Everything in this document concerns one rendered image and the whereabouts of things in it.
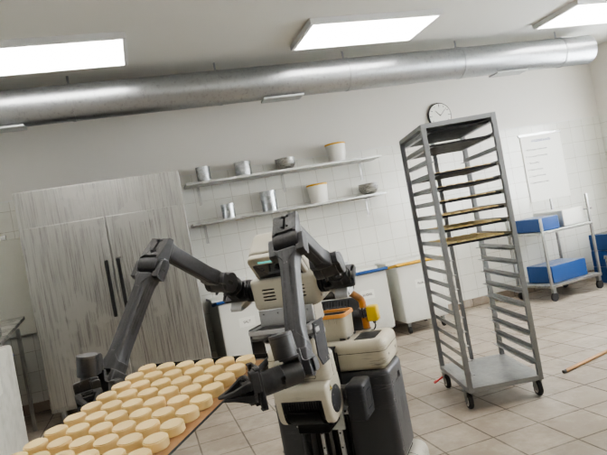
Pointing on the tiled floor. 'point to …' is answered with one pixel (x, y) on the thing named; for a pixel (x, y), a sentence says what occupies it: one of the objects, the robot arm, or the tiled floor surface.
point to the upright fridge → (106, 274)
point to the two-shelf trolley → (562, 255)
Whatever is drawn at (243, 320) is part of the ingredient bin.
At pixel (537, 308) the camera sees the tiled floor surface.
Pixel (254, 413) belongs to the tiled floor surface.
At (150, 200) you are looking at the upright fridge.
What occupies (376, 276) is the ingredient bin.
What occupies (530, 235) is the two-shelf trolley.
